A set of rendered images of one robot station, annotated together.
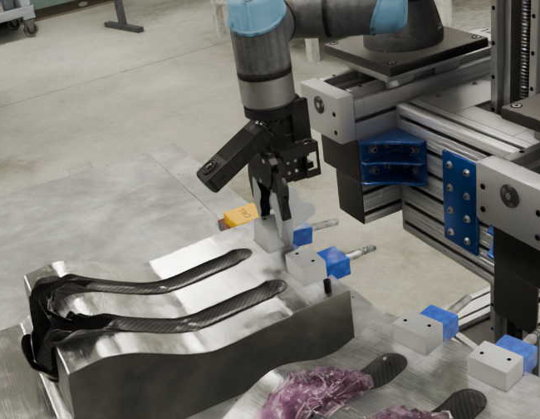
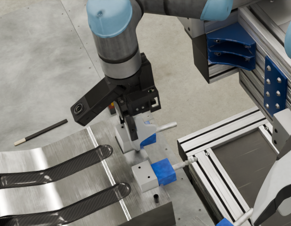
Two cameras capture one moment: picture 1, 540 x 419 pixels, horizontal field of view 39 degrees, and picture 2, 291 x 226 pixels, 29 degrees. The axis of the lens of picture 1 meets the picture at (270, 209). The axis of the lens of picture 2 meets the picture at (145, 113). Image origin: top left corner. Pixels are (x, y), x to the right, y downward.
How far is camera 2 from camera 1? 0.48 m
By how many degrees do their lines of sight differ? 23
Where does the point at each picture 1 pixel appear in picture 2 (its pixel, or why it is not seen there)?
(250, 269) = (109, 169)
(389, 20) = (214, 17)
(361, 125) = (209, 24)
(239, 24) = (95, 28)
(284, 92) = (131, 68)
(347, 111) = not seen: hidden behind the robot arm
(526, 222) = not seen: outside the picture
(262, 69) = (113, 57)
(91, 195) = (15, 41)
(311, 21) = (156, 8)
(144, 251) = (48, 109)
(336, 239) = not seen: hidden behind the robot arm
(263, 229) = (120, 138)
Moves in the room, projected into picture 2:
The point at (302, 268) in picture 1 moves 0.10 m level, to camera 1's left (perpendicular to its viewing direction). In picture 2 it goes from (140, 184) to (90, 187)
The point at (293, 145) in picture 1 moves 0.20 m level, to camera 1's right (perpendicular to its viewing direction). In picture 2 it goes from (140, 93) to (246, 84)
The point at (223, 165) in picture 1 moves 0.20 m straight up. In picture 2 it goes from (87, 110) to (61, 31)
